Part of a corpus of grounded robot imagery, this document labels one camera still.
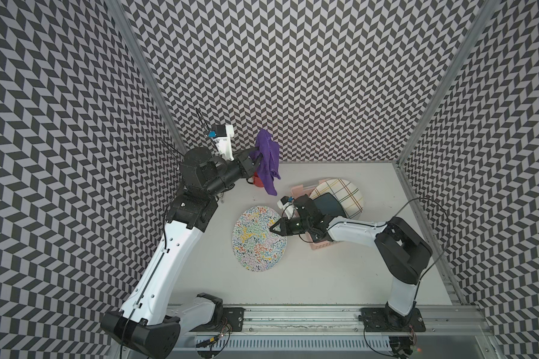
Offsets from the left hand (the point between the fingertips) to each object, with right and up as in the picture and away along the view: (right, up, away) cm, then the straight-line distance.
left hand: (265, 152), depth 60 cm
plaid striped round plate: (+33, -13, +34) cm, 49 cm away
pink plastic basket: (+12, -13, +41) cm, 44 cm away
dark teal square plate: (+24, -18, +32) cm, 44 cm away
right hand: (+1, -27, +25) cm, 37 cm away
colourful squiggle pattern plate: (-6, -33, +26) cm, 42 cm away
